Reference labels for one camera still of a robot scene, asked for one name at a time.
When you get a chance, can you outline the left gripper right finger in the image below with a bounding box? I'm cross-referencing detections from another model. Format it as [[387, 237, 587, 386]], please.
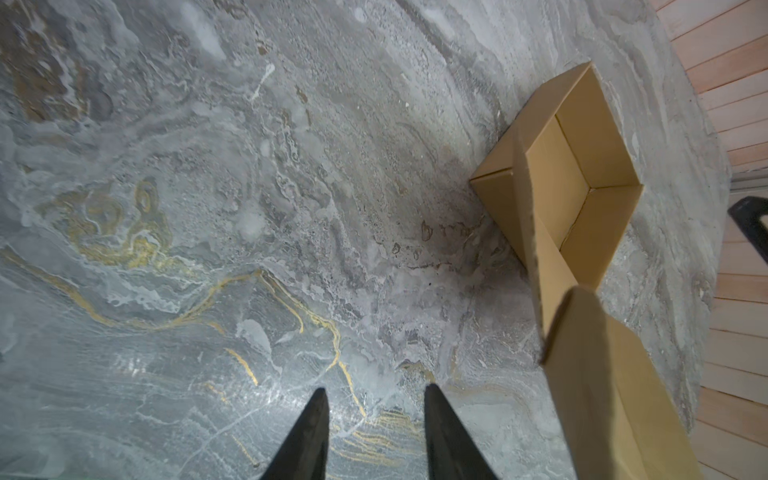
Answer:
[[424, 383, 497, 480]]

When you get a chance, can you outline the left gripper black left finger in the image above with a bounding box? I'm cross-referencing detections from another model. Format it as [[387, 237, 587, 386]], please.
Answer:
[[261, 388, 329, 480]]

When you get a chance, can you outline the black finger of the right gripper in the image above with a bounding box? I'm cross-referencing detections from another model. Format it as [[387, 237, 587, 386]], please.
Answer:
[[728, 196, 768, 262]]

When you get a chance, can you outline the brown cardboard box sheet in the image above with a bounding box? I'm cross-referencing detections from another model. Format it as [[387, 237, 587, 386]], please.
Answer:
[[470, 63, 700, 479]]

